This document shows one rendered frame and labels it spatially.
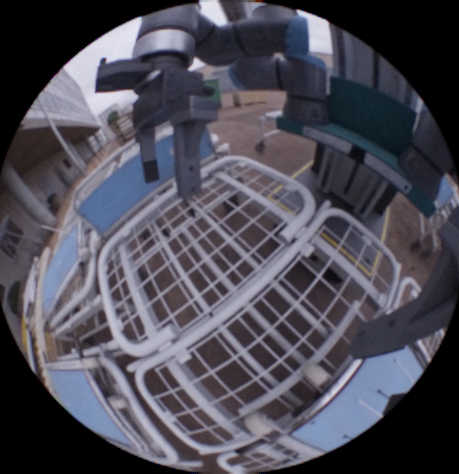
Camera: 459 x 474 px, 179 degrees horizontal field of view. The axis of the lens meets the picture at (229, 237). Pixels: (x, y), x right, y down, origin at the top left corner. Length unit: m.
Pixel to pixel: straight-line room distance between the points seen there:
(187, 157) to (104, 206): 0.61
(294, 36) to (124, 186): 0.71
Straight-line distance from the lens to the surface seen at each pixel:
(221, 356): 0.91
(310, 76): 0.58
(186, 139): 0.15
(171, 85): 0.17
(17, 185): 6.36
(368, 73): 0.77
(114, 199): 0.72
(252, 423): 0.35
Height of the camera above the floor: 0.86
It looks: 57 degrees down
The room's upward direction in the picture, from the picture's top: 19 degrees counter-clockwise
